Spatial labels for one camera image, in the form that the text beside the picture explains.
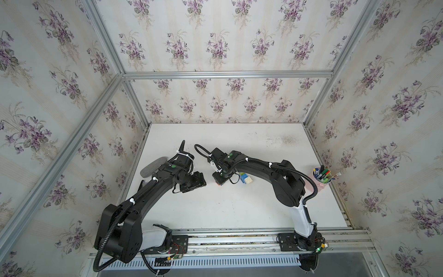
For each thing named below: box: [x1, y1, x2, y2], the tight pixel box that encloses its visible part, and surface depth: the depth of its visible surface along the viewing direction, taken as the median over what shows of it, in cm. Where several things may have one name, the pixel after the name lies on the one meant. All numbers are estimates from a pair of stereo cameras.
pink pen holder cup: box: [312, 166, 333, 190], surface depth 85 cm
